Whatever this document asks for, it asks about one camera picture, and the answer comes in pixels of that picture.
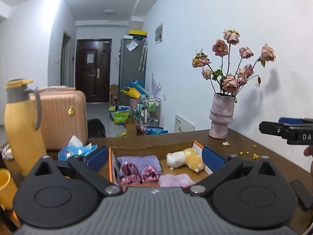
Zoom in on white and yellow alpaca plush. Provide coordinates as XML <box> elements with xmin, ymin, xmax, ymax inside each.
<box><xmin>166</xmin><ymin>148</ymin><xmax>205</xmax><ymax>173</ymax></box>

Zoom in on black floor bag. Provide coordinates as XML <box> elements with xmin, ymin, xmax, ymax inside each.
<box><xmin>87</xmin><ymin>119</ymin><xmax>106</xmax><ymax>138</ymax></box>

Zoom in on blue and yellow bags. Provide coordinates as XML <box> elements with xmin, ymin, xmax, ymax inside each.
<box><xmin>121</xmin><ymin>80</ymin><xmax>147</xmax><ymax>98</ymax></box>

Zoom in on lilac fluffy towel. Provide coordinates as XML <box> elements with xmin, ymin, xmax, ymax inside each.
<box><xmin>158</xmin><ymin>174</ymin><xmax>196</xmax><ymax>188</ymax></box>

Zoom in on pink satin scrunchie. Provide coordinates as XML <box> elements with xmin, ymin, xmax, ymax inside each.
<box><xmin>121</xmin><ymin>163</ymin><xmax>142</xmax><ymax>185</ymax></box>
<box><xmin>140</xmin><ymin>166</ymin><xmax>160</xmax><ymax>182</ymax></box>

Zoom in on pink ribbed suitcase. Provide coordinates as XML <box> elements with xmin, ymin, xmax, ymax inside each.
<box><xmin>37</xmin><ymin>87</ymin><xmax>88</xmax><ymax>150</ymax></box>

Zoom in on dark brown door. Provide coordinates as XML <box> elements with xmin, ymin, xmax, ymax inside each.
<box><xmin>75</xmin><ymin>39</ymin><xmax>112</xmax><ymax>103</ymax></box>

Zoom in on scattered yellow bits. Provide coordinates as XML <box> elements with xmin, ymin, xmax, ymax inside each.
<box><xmin>240</xmin><ymin>145</ymin><xmax>262</xmax><ymax>159</ymax></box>

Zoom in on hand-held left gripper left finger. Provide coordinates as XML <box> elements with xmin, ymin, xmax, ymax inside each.
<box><xmin>31</xmin><ymin>146</ymin><xmax>123</xmax><ymax>197</ymax></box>

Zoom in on person's right hand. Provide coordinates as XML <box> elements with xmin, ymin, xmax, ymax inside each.
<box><xmin>304</xmin><ymin>146</ymin><xmax>313</xmax><ymax>174</ymax></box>

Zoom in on blue tissue pack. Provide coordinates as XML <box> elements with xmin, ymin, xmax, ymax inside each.
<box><xmin>58</xmin><ymin>135</ymin><xmax>98</xmax><ymax>161</ymax></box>

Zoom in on dried pink roses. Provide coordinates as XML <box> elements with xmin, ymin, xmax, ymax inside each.
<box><xmin>192</xmin><ymin>29</ymin><xmax>276</xmax><ymax>97</ymax></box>

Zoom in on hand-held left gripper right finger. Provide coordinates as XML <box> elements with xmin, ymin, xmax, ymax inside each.
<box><xmin>188</xmin><ymin>146</ymin><xmax>282</xmax><ymax>197</ymax></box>

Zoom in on tall brown cardboard box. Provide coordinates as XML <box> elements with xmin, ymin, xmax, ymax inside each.
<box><xmin>110</xmin><ymin>84</ymin><xmax>119</xmax><ymax>106</ymax></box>

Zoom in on purple feather decoration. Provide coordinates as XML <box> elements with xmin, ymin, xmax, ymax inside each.
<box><xmin>150</xmin><ymin>73</ymin><xmax>162</xmax><ymax>98</ymax></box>

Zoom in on pink textured vase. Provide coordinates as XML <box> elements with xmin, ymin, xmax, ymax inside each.
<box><xmin>209</xmin><ymin>93</ymin><xmax>235</xmax><ymax>139</ymax></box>

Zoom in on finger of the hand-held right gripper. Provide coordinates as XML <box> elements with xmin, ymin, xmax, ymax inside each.
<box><xmin>279</xmin><ymin>117</ymin><xmax>313</xmax><ymax>125</ymax></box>
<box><xmin>259</xmin><ymin>121</ymin><xmax>290</xmax><ymax>140</ymax></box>

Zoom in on yellow thermos jug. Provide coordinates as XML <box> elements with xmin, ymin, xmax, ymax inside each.
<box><xmin>4</xmin><ymin>79</ymin><xmax>48</xmax><ymax>178</ymax></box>

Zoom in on yellow mug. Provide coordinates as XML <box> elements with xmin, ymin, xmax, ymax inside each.
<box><xmin>0</xmin><ymin>168</ymin><xmax>17</xmax><ymax>211</ymax></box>

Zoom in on red cardboard box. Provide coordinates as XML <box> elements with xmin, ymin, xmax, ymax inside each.
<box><xmin>108</xmin><ymin>140</ymin><xmax>216</xmax><ymax>191</ymax></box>

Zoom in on green and blue sack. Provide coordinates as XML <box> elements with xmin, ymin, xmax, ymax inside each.
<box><xmin>110</xmin><ymin>111</ymin><xmax>129</xmax><ymax>125</ymax></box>

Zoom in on low white wall hatch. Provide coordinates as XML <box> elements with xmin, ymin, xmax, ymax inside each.
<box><xmin>175</xmin><ymin>114</ymin><xmax>195</xmax><ymax>133</ymax></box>

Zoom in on grey refrigerator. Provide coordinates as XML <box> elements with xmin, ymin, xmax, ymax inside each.
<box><xmin>119</xmin><ymin>39</ymin><xmax>147</xmax><ymax>106</ymax></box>

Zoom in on blue flat packages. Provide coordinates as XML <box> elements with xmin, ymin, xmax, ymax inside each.
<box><xmin>146</xmin><ymin>127</ymin><xmax>168</xmax><ymax>135</ymax></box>

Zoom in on wire storage rack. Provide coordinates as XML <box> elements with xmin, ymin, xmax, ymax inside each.
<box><xmin>136</xmin><ymin>98</ymin><xmax>161</xmax><ymax>135</ymax></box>

